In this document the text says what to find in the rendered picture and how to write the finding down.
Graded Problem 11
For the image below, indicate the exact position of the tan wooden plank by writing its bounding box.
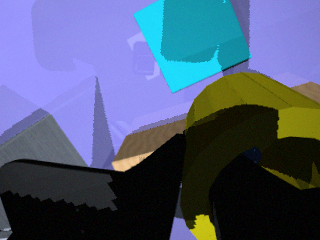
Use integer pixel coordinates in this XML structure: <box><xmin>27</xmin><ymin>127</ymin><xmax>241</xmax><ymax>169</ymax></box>
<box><xmin>112</xmin><ymin>81</ymin><xmax>320</xmax><ymax>171</ymax></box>

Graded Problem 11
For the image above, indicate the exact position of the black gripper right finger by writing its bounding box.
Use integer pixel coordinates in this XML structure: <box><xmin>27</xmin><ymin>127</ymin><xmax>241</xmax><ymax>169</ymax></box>
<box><xmin>209</xmin><ymin>153</ymin><xmax>320</xmax><ymax>240</ymax></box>

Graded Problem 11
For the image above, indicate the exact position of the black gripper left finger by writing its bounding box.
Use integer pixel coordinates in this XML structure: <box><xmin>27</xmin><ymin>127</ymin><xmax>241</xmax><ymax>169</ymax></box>
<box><xmin>0</xmin><ymin>133</ymin><xmax>186</xmax><ymax>240</ymax></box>

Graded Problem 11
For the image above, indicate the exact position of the yellow cup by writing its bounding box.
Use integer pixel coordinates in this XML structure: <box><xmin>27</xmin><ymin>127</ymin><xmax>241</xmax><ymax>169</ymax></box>
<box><xmin>179</xmin><ymin>71</ymin><xmax>320</xmax><ymax>240</ymax></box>

